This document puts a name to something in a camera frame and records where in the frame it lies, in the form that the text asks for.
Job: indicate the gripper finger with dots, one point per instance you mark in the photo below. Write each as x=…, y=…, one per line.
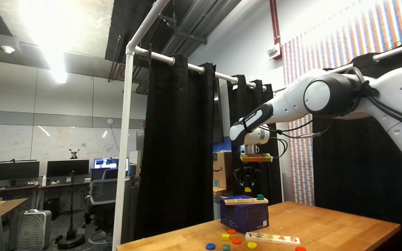
x=238, y=180
x=255, y=180

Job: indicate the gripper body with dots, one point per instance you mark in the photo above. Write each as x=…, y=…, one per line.
x=247, y=170

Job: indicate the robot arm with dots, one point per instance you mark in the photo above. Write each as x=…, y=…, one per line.
x=393, y=90

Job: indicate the wooden tray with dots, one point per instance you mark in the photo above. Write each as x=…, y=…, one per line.
x=244, y=200

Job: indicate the cardboard box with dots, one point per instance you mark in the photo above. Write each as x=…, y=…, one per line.
x=222, y=170

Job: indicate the blue box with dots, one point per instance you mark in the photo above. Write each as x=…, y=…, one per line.
x=243, y=218

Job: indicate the orange disc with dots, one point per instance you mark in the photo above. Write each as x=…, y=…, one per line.
x=231, y=231
x=236, y=241

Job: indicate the wooden number board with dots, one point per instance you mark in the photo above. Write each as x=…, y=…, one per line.
x=274, y=239

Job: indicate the black curtain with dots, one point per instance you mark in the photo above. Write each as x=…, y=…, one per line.
x=176, y=150
x=354, y=181
x=243, y=101

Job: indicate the blue disc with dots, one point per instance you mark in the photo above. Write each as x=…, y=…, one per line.
x=210, y=246

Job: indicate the red disc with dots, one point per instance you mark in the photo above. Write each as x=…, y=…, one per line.
x=300, y=249

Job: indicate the fire alarm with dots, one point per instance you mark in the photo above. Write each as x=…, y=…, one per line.
x=273, y=51

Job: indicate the office chair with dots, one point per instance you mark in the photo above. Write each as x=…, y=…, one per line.
x=105, y=198

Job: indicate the red pipe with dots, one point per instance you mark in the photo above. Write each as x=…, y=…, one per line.
x=275, y=21

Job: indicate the stand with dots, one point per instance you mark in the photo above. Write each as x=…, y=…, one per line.
x=72, y=223

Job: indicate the computer tower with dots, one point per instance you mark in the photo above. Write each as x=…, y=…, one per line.
x=51, y=206

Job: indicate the white bottle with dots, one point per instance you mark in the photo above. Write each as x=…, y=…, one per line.
x=44, y=181

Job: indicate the row of monitors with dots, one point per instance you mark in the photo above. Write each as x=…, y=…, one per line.
x=30, y=170

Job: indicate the white box fan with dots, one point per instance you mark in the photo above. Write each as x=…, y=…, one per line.
x=33, y=230

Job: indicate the row of desks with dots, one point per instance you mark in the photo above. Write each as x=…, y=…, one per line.
x=19, y=188

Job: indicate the wooden table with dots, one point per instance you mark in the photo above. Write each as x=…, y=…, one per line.
x=2, y=205

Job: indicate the ceiling sensor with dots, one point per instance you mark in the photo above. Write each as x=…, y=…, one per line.
x=7, y=44

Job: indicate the black wall screen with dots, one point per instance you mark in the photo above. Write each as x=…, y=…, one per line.
x=217, y=111

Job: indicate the white pipe frame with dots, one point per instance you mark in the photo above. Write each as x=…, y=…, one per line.
x=126, y=122

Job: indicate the colourful striped wall panel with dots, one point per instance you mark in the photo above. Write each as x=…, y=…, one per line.
x=344, y=38

